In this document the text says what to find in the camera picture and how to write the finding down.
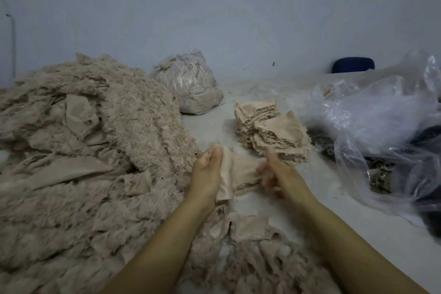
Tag person's left hand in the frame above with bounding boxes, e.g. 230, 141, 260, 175
185, 143, 226, 212

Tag person's right hand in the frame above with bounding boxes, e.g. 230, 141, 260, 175
258, 148, 319, 210

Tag beige fabric piece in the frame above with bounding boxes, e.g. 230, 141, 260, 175
215, 146, 266, 203

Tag beige scrap strips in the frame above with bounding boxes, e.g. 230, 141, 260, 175
179, 204, 342, 294

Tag large pile beige fabric scraps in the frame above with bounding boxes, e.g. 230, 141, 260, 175
0, 53, 202, 294

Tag person's right forearm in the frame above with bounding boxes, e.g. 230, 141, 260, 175
296, 194, 428, 294

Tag person's left forearm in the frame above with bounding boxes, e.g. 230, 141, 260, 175
100, 197, 216, 294

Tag clear bag of beige scraps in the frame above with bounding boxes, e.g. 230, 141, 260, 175
151, 49, 225, 115

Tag large clear plastic bag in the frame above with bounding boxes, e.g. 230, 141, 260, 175
303, 49, 441, 226

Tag blue chair back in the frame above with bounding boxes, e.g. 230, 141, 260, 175
331, 56, 376, 74

